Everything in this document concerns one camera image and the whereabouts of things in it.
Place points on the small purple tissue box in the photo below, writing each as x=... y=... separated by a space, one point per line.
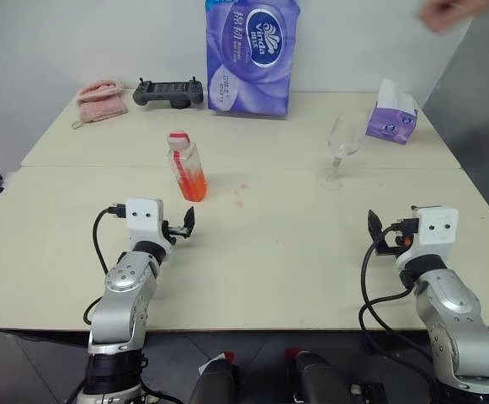
x=389 y=124

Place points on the white red bottle cap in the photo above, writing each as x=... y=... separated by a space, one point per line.
x=179 y=140

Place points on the large purple Vinda tissue pack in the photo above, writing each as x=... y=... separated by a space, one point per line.
x=252 y=76

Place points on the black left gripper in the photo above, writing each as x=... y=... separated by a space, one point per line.
x=177 y=231

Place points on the dark rounded shape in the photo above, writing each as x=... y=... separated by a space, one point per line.
x=216 y=385
x=315 y=379

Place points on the bottle with orange liquid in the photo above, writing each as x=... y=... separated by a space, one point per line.
x=191 y=177

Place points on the person's bare hand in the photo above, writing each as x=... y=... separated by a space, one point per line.
x=450 y=14

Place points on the clear wine glass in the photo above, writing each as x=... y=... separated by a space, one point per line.
x=346 y=139

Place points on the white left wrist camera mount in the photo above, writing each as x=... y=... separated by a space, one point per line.
x=143 y=219

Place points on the pink towel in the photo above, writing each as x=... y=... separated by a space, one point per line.
x=101 y=103

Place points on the grey handheld controller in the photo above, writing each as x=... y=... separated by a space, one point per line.
x=168 y=92

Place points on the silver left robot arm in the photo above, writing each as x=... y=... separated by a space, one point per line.
x=122 y=294

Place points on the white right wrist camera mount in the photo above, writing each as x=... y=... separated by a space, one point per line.
x=437 y=227

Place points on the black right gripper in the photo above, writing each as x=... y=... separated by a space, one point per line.
x=389 y=249

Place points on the grey partition panel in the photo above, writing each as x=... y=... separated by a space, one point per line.
x=479 y=126

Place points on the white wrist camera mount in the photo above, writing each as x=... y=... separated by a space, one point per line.
x=143 y=219
x=437 y=227

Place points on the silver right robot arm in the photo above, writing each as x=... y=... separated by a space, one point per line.
x=458 y=311

